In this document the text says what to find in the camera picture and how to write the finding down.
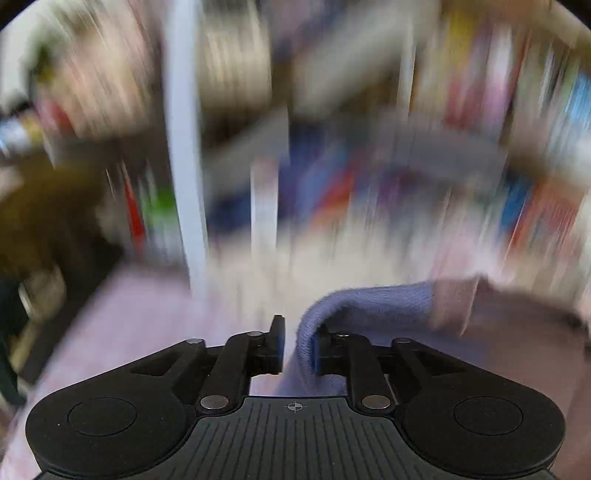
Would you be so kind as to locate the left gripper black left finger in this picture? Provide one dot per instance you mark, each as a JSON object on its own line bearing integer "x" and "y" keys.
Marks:
{"x": 128, "y": 420}

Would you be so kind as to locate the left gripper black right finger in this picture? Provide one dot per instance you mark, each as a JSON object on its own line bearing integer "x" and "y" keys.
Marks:
{"x": 458, "y": 417}

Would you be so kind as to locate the mauve and lilac knit sweater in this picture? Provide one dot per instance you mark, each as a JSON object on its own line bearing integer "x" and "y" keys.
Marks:
{"x": 534, "y": 342}

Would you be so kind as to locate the pink checked cartoon table mat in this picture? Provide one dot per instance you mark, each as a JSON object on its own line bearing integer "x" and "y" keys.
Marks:
{"x": 132, "y": 314}

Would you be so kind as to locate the olive brown garment pile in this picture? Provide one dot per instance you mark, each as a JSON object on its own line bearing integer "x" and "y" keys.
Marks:
{"x": 49, "y": 218}

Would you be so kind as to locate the wooden bookshelf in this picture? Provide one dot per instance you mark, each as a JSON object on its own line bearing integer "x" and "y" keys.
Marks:
{"x": 369, "y": 142}

